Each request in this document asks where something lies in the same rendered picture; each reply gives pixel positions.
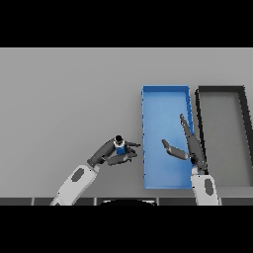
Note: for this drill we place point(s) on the dark grey bin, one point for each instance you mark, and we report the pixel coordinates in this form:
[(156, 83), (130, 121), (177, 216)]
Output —
[(227, 135)]

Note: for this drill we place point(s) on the blue pipe with dark end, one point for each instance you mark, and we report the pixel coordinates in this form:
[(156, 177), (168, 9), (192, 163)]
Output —
[(119, 146)]

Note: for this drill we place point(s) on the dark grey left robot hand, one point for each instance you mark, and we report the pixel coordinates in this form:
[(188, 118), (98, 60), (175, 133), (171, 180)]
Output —
[(104, 151)]

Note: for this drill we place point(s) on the blue bin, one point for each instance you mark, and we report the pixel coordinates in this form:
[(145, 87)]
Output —
[(164, 131)]

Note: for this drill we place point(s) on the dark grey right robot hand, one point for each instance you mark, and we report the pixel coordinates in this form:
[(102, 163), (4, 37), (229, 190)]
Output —
[(194, 148)]

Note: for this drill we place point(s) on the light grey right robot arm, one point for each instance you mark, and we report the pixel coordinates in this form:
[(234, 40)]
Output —
[(206, 188)]

